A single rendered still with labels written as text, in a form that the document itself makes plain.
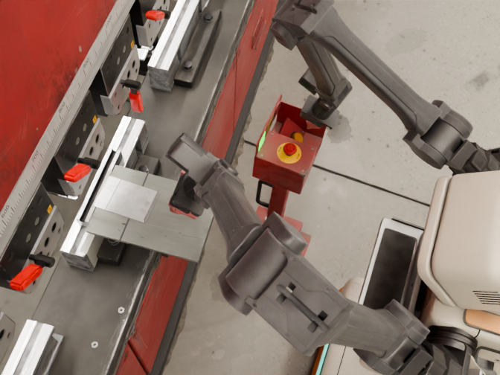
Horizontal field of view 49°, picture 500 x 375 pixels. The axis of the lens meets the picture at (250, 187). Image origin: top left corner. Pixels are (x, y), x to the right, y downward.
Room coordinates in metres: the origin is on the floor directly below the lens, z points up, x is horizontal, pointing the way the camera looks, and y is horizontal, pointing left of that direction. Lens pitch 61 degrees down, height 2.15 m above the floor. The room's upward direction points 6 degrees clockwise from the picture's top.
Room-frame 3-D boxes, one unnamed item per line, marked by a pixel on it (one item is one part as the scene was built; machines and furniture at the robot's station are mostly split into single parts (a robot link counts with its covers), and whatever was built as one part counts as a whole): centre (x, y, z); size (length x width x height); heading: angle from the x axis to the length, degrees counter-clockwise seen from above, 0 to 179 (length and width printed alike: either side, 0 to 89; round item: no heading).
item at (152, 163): (0.60, 0.29, 0.89); 0.30 x 0.05 x 0.03; 170
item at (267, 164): (0.93, -0.11, 0.75); 0.20 x 0.16 x 0.18; 163
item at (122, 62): (0.74, 0.33, 1.26); 0.15 x 0.09 x 0.17; 170
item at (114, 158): (0.60, 0.35, 0.98); 0.20 x 0.03 x 0.03; 170
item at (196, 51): (1.16, 0.20, 0.89); 0.30 x 0.05 x 0.03; 170
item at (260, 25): (1.55, 0.03, 0.58); 0.15 x 0.02 x 0.07; 170
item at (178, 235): (0.55, 0.21, 1.00); 0.26 x 0.18 x 0.01; 80
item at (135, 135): (0.63, 0.35, 0.92); 0.39 x 0.06 x 0.10; 170
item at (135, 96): (0.71, 0.27, 1.20); 0.04 x 0.02 x 0.10; 80
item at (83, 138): (0.55, 0.36, 1.26); 0.15 x 0.09 x 0.17; 170
